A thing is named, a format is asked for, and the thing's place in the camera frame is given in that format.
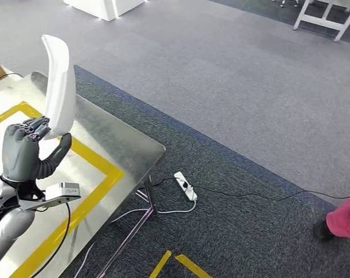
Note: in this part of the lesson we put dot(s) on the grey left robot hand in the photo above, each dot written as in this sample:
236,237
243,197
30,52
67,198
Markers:
18,153

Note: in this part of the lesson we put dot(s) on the white curved plastic part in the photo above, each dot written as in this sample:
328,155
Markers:
60,88

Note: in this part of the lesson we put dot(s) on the yellow workbench tape outline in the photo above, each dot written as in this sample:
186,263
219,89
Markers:
111,174

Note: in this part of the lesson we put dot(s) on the steel workbench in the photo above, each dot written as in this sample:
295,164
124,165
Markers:
119,153

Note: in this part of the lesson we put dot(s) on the white low furniture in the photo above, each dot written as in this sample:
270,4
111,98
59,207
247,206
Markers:
105,9

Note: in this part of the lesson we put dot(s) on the yellow floor tape line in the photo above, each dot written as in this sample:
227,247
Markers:
192,266
160,264

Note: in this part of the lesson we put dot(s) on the white power strip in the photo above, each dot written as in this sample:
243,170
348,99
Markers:
184,184

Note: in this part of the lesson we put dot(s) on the person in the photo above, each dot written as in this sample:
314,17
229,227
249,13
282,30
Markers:
345,218

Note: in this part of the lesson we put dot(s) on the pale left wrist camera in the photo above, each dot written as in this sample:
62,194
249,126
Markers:
65,190

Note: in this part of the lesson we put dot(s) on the white frame stand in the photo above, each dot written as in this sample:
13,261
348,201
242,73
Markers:
317,22

